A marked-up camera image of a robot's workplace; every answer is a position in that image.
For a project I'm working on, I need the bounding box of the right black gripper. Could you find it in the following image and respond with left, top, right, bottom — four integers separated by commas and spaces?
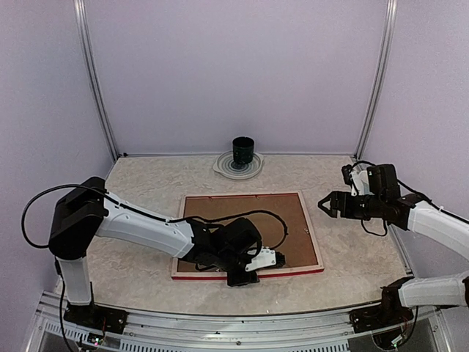
319, 191, 385, 219

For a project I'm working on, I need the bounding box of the brown cardboard backing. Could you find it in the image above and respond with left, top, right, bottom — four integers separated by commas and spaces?
176, 193, 319, 273

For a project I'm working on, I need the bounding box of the red wooden picture frame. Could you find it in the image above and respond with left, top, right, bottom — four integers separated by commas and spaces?
171, 189, 325, 282

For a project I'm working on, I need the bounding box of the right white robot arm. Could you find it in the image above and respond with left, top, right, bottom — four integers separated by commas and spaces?
317, 161, 468, 326

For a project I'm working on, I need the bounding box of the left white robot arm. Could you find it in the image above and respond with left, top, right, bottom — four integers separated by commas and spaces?
48, 177, 262, 326

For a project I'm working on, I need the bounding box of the dark green cup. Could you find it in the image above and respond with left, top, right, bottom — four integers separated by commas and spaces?
232, 136, 255, 166

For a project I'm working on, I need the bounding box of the white striped ceramic plate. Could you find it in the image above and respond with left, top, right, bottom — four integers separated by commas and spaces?
213, 151, 264, 180

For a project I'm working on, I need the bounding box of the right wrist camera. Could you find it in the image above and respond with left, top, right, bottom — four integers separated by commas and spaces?
341, 164, 369, 196

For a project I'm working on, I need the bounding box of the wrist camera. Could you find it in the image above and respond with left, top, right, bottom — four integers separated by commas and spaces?
245, 247, 286, 272
341, 164, 369, 196

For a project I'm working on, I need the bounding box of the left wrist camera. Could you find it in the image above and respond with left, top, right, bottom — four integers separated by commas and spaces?
245, 247, 286, 272

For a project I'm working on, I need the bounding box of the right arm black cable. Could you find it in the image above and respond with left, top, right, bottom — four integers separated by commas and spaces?
350, 159, 469, 348

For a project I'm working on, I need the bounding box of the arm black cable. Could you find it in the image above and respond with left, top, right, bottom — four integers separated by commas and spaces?
21, 184, 290, 352
350, 159, 469, 348

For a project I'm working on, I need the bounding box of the aluminium front rail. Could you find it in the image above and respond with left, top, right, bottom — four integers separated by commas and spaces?
20, 292, 457, 351

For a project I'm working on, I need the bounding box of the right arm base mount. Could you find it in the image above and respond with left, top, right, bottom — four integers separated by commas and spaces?
349, 287, 418, 351

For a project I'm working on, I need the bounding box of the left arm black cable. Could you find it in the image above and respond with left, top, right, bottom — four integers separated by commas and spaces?
21, 184, 290, 352

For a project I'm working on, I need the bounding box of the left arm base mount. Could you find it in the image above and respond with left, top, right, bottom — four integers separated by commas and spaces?
64, 284, 129, 334

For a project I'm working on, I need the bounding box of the right aluminium corner post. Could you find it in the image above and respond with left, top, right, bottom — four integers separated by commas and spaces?
354, 0, 398, 160

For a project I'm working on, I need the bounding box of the aluminium corner post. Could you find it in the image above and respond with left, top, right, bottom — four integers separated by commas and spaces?
354, 0, 398, 160
73, 0, 120, 162

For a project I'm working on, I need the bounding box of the left aluminium corner post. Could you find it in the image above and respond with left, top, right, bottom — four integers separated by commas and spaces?
73, 0, 120, 162

